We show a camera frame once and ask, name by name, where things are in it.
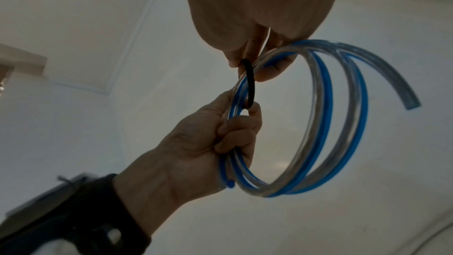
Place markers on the person's left hand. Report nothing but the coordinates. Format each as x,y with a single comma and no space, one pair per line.
198,150

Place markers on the person's right hand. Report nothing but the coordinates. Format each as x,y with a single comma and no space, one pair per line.
258,4

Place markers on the black zip tie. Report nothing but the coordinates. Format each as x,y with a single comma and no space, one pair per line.
250,83

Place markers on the black marker wristband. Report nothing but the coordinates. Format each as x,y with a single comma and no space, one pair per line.
88,214

